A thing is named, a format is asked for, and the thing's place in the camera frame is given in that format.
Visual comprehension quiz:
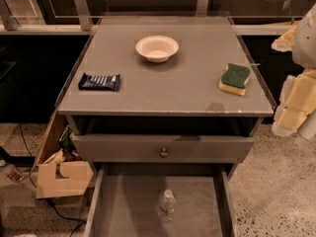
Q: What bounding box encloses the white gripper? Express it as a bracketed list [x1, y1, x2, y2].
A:
[272, 4, 316, 138]

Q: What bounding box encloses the clear plastic water bottle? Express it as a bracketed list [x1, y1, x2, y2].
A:
[158, 189, 177, 223]

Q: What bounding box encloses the round metal drawer knob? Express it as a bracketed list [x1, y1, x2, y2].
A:
[159, 148, 169, 158]

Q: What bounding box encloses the grey cabinet with counter top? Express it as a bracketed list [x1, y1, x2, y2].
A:
[54, 15, 277, 180]

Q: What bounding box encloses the grey open middle drawer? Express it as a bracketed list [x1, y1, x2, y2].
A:
[83, 164, 238, 237]

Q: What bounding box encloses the grey top drawer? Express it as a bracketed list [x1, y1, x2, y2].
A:
[72, 134, 254, 163]

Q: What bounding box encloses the small bottle on floor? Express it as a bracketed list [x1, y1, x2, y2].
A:
[3, 164, 23, 183]

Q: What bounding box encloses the green and yellow sponge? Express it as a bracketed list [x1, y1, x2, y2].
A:
[218, 63, 250, 96]

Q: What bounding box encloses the white paper bowl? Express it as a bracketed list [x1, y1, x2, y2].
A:
[135, 36, 179, 63]

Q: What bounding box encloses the blue snack bar wrapper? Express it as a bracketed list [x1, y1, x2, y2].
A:
[78, 73, 120, 92]

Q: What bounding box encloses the green snack bag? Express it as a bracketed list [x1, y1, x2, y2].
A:
[59, 126, 75, 151]

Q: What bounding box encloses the brown cardboard box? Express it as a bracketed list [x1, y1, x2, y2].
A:
[32, 111, 95, 199]

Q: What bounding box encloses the right metal railing post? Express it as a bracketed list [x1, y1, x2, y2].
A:
[196, 0, 209, 17]

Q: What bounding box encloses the metal railing post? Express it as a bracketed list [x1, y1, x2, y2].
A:
[74, 0, 93, 31]
[196, 0, 209, 17]

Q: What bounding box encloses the left metal railing post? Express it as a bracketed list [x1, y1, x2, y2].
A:
[74, 0, 93, 31]

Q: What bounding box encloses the black floor cable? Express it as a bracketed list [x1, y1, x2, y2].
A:
[18, 122, 87, 237]

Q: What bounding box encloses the far left railing post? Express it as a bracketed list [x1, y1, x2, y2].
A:
[0, 0, 20, 31]

